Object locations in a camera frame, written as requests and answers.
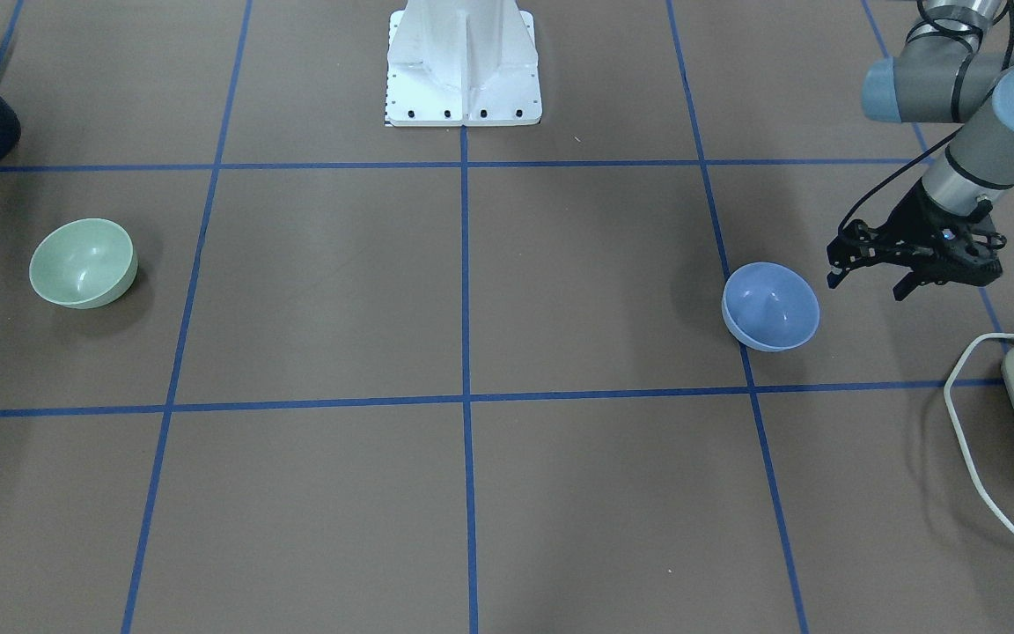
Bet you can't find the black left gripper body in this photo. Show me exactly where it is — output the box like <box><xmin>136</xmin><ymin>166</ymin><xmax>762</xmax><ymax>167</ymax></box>
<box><xmin>840</xmin><ymin>184</ymin><xmax>1003</xmax><ymax>286</ymax></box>

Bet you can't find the white camera stand base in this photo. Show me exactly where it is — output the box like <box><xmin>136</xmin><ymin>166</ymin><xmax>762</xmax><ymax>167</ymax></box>
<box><xmin>384</xmin><ymin>1</ymin><xmax>544</xmax><ymax>128</ymax></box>

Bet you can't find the blue bowl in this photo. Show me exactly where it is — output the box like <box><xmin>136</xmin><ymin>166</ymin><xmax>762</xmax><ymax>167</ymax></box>
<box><xmin>721</xmin><ymin>262</ymin><xmax>821</xmax><ymax>353</ymax></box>

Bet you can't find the green bowl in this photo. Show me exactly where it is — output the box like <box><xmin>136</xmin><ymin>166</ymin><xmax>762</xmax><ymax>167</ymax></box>
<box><xmin>28</xmin><ymin>217</ymin><xmax>138</xmax><ymax>310</ymax></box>

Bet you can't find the beige cable loop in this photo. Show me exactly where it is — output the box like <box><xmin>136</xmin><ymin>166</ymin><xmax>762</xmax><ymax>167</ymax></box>
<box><xmin>944</xmin><ymin>333</ymin><xmax>1014</xmax><ymax>563</ymax></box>

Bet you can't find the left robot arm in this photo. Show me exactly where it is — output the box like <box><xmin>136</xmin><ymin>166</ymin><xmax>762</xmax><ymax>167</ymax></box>
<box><xmin>827</xmin><ymin>1</ymin><xmax>1014</xmax><ymax>301</ymax></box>

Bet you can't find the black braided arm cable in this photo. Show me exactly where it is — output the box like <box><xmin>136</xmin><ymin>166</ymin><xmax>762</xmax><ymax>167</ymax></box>
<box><xmin>838</xmin><ymin>0</ymin><xmax>1014</xmax><ymax>232</ymax></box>

